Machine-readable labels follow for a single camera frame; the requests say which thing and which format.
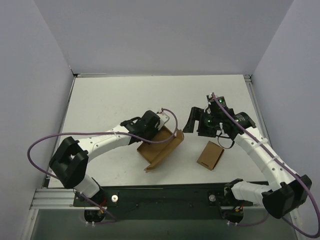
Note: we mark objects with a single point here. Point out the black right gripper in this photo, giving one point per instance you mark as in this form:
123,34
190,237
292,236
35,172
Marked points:
200,122

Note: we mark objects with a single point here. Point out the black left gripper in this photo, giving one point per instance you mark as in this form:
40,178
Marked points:
152,127

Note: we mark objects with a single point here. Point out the cardboard box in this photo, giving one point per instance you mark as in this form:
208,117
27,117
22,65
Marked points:
210,156
156,153

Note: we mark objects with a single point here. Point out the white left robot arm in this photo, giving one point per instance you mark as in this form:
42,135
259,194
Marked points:
69,162

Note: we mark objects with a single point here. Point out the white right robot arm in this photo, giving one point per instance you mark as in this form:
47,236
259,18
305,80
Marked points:
285,191

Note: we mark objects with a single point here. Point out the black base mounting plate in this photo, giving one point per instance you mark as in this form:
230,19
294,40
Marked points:
174,212

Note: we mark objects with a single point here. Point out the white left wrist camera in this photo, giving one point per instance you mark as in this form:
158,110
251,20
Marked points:
164,118

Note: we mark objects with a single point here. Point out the aluminium front rail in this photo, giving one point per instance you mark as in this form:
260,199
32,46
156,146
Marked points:
50,197

